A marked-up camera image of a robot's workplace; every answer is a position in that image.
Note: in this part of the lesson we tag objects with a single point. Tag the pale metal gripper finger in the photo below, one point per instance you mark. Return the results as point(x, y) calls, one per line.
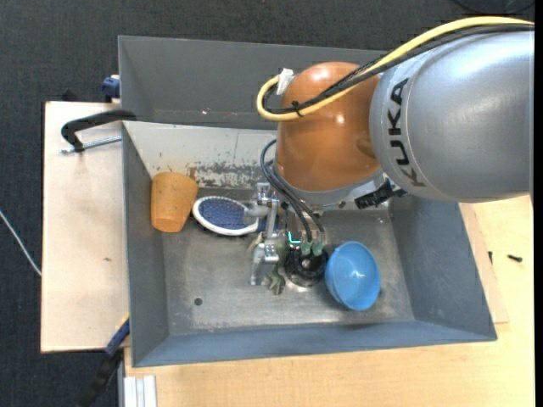
point(264, 265)
point(266, 202)

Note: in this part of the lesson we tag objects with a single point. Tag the dark green toy animal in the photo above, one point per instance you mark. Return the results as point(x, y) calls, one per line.
point(278, 284)

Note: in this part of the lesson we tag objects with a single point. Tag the blue and white oval brush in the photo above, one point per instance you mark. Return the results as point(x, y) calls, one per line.
point(222, 216)

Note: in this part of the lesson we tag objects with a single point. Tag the grey metal bin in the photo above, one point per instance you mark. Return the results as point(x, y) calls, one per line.
point(220, 308)

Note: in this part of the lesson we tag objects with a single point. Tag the blue bowl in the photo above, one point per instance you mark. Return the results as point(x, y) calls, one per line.
point(352, 276)

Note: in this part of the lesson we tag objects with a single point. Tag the orange cup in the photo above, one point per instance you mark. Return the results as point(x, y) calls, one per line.
point(171, 204)

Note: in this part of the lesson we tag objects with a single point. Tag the pale wood board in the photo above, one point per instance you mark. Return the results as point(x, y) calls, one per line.
point(85, 235)

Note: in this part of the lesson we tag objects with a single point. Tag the small black screw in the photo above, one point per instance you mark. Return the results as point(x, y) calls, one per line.
point(516, 258)

